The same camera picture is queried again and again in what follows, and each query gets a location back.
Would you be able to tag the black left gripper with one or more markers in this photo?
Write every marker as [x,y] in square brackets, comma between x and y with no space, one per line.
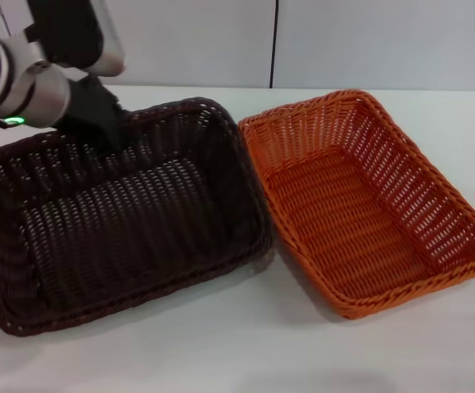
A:
[86,106]

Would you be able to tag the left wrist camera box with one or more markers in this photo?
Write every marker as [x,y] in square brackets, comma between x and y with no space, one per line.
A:
[73,32]

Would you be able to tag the dark brown wicker basket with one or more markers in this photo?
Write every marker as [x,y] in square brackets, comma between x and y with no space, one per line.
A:
[139,229]

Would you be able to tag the orange wicker basket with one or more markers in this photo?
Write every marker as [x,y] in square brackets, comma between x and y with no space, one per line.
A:
[352,213]

